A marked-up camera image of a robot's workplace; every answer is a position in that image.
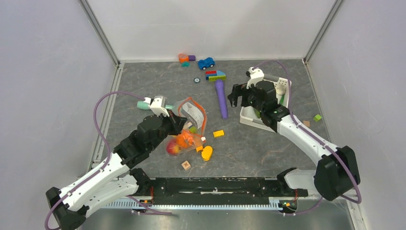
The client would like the wooden cube with X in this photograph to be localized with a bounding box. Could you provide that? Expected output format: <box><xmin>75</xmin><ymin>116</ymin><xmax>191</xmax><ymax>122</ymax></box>
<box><xmin>181</xmin><ymin>161</ymin><xmax>191</xmax><ymax>171</ymax></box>

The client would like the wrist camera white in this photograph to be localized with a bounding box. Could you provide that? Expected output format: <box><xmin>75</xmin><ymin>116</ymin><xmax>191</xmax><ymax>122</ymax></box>
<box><xmin>246</xmin><ymin>67</ymin><xmax>265</xmax><ymax>89</ymax></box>
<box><xmin>144</xmin><ymin>95</ymin><xmax>169</xmax><ymax>117</ymax></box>

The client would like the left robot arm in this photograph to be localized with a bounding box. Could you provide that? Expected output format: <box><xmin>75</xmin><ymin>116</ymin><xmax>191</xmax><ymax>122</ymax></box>
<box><xmin>45</xmin><ymin>113</ymin><xmax>187</xmax><ymax>230</ymax></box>

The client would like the yellow brick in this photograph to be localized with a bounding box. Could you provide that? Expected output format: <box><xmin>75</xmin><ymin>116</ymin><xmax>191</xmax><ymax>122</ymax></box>
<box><xmin>213</xmin><ymin>130</ymin><xmax>225</xmax><ymax>138</ymax></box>

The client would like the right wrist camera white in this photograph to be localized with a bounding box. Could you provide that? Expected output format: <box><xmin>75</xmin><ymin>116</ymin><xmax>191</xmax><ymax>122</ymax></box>
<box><xmin>246</xmin><ymin>67</ymin><xmax>265</xmax><ymax>89</ymax></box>

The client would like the blue toy car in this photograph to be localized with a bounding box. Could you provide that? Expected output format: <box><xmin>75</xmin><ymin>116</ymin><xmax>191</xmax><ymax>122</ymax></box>
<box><xmin>198</xmin><ymin>57</ymin><xmax>215</xmax><ymax>70</ymax></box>

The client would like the green chili pepper toy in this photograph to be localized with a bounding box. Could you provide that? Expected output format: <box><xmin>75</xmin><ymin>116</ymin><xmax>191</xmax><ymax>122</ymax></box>
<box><xmin>279</xmin><ymin>94</ymin><xmax>285</xmax><ymax>105</ymax></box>

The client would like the clear zip bag orange zipper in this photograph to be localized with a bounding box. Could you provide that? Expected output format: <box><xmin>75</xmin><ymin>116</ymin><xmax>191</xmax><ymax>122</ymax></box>
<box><xmin>166</xmin><ymin>97</ymin><xmax>207</xmax><ymax>155</ymax></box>

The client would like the teal small block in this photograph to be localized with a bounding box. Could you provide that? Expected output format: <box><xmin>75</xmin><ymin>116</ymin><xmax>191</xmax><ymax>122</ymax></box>
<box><xmin>181</xmin><ymin>61</ymin><xmax>190</xmax><ymax>67</ymax></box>

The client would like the small green cube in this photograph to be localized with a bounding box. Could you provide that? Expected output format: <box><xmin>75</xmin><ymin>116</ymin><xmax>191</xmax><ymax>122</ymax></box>
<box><xmin>313</xmin><ymin>114</ymin><xmax>322</xmax><ymax>122</ymax></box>

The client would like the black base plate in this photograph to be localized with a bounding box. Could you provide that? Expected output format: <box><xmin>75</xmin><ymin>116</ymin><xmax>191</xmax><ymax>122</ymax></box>
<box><xmin>131</xmin><ymin>174</ymin><xmax>308</xmax><ymax>206</ymax></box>

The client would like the red apple toy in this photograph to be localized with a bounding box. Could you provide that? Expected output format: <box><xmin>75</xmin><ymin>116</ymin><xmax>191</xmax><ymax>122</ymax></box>
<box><xmin>166</xmin><ymin>142</ymin><xmax>181</xmax><ymax>156</ymax></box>

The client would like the multicolour brick stack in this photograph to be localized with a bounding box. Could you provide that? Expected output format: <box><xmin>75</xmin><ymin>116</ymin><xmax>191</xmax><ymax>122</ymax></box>
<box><xmin>205</xmin><ymin>70</ymin><xmax>226</xmax><ymax>81</ymax></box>

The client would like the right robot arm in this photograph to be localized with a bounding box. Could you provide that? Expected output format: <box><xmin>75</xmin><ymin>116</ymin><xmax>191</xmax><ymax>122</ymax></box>
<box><xmin>227</xmin><ymin>80</ymin><xmax>362</xmax><ymax>204</ymax></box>

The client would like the orange brick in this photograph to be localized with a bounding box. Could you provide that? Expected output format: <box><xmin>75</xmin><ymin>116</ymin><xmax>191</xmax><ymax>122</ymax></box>
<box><xmin>196</xmin><ymin>146</ymin><xmax>203</xmax><ymax>153</ymax></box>

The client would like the white plastic basket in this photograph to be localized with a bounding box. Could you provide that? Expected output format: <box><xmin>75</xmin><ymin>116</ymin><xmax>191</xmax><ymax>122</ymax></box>
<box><xmin>240</xmin><ymin>74</ymin><xmax>290</xmax><ymax>133</ymax></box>

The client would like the white garlic toy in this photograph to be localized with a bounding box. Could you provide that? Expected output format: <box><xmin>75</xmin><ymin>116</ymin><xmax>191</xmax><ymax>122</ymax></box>
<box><xmin>276</xmin><ymin>84</ymin><xmax>286</xmax><ymax>95</ymax></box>

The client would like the orange oval block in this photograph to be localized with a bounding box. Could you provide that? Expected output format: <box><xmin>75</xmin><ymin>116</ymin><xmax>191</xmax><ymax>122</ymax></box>
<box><xmin>201</xmin><ymin>146</ymin><xmax>213</xmax><ymax>161</ymax></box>

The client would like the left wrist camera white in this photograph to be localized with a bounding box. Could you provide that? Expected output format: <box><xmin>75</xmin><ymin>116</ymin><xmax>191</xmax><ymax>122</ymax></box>
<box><xmin>144</xmin><ymin>95</ymin><xmax>169</xmax><ymax>117</ymax></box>

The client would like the orange pumpkin toy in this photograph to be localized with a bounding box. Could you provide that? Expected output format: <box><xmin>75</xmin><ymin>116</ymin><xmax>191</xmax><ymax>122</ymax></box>
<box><xmin>175</xmin><ymin>132</ymin><xmax>195</xmax><ymax>149</ymax></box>

